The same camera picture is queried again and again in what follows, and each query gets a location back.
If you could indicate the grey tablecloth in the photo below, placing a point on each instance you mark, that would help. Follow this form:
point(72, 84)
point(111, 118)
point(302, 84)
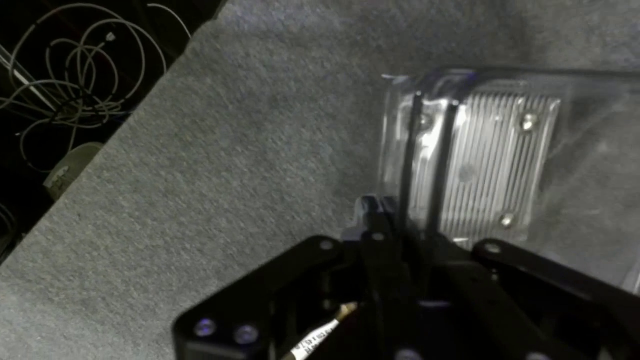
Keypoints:
point(260, 134)

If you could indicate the clear acrylic stationery holder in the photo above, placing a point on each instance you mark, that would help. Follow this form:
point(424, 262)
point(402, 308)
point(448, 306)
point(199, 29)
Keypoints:
point(541, 159)

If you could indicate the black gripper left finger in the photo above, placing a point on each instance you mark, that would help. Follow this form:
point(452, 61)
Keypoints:
point(408, 160)

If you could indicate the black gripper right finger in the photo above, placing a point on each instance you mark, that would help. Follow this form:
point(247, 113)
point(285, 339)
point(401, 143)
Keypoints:
point(439, 189)

